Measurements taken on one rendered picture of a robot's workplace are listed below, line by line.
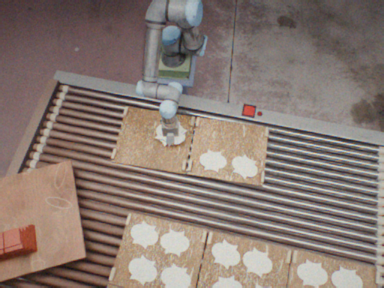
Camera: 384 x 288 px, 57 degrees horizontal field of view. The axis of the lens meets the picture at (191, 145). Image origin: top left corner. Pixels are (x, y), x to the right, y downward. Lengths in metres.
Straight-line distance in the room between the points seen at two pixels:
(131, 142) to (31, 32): 2.24
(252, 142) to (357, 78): 1.83
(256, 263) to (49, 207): 1.05
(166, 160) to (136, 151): 0.17
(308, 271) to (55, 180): 1.32
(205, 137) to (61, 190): 0.80
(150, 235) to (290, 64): 2.25
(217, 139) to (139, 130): 0.44
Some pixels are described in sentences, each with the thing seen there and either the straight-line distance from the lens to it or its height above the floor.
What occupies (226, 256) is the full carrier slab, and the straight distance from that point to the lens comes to 1.82.
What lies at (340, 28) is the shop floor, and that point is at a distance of 3.92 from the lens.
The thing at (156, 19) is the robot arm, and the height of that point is 1.52.
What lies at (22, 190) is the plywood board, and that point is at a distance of 1.97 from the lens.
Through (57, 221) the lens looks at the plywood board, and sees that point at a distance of 1.86.
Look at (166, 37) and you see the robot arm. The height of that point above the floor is 1.19.
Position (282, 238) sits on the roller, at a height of 0.92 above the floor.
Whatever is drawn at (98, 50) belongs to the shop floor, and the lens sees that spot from 3.62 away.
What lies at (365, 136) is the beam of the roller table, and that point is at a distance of 2.23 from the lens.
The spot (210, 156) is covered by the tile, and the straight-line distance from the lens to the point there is 1.93.
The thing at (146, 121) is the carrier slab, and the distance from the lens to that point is 2.05.
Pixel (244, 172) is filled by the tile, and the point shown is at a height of 0.95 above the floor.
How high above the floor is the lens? 2.75
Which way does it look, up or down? 67 degrees down
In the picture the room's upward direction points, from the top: 2 degrees counter-clockwise
